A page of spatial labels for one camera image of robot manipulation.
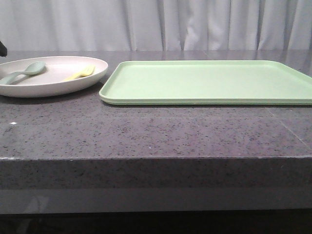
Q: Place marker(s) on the light green tray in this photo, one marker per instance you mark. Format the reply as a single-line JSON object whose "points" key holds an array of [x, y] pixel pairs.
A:
{"points": [[206, 82]]}

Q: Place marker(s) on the yellow plastic fork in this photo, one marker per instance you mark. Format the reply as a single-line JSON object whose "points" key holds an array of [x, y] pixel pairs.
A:
{"points": [[88, 70]]}

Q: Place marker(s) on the white round plate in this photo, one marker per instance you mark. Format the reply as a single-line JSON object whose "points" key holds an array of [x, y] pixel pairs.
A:
{"points": [[51, 82]]}

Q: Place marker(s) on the sage green spoon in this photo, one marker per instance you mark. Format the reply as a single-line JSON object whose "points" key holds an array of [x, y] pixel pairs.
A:
{"points": [[33, 69]]}

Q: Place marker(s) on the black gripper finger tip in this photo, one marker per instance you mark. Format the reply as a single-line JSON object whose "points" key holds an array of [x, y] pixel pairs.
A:
{"points": [[3, 50]]}

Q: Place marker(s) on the grey curtain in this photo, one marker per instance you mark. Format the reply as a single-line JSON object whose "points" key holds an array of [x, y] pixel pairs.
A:
{"points": [[155, 25]]}

